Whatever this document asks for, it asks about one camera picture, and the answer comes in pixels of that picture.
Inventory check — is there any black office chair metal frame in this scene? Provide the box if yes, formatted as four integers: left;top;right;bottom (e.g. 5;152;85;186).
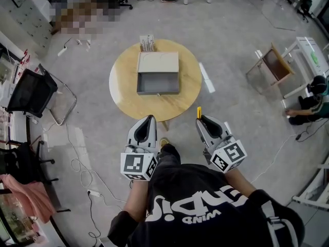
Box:
6;67;78;126

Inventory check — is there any white desk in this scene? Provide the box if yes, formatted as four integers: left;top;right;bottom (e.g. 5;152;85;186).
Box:
281;36;329;99

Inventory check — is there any white drawer cabinet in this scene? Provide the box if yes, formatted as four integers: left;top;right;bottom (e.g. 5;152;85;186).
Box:
0;0;57;51

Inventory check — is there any wooden holder with small items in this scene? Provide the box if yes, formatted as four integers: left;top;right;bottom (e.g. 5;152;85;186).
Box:
139;34;156;53

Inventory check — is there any person's leg and shoe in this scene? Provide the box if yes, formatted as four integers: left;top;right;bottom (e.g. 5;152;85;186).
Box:
156;137;182;174

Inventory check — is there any white flat strip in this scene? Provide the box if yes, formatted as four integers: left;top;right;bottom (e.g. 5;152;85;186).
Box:
198;61;216;93

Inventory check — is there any white metal frame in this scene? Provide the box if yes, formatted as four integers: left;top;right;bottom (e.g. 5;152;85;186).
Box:
291;155;329;211

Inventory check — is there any white floor cable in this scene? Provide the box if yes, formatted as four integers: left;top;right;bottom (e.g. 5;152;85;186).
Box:
65;122;126;244

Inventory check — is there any black swivel chair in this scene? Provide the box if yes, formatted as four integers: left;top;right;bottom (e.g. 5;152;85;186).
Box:
0;139;60;185

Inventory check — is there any person's black printed shirt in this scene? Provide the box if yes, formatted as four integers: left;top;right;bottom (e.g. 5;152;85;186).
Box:
107;163;306;247

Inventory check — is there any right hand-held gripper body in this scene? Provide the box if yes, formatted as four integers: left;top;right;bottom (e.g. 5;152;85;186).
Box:
203;134;248;174

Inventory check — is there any person's left forearm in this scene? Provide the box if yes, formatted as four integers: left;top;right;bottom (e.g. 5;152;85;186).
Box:
122;179;150;222

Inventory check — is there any grey box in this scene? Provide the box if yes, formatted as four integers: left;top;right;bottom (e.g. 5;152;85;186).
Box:
136;51;180;96

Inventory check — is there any pink cloth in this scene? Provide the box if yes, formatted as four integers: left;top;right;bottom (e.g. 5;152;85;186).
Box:
0;173;57;224

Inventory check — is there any round wooden table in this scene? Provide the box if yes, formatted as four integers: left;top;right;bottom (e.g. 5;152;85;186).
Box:
108;39;203;132

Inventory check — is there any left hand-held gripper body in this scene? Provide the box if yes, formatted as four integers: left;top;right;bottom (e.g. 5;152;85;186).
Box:
120;137;159;182

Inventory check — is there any wooden chair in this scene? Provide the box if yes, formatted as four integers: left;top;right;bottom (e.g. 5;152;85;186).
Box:
245;42;296;87

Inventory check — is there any person's right forearm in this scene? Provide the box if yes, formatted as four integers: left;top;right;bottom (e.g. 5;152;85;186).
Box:
225;167;258;198

